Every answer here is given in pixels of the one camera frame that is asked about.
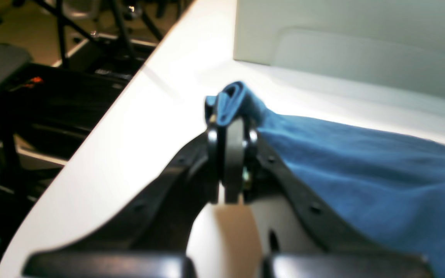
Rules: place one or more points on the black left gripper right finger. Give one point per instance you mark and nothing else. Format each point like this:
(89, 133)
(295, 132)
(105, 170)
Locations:
(303, 236)

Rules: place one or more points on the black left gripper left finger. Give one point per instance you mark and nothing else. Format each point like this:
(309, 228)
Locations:
(148, 237)

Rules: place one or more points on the black tripod stand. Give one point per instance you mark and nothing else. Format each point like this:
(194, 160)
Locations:
(83, 16)

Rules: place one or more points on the navy blue t-shirt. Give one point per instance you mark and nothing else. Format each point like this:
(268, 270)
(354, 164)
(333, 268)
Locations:
(389, 186)

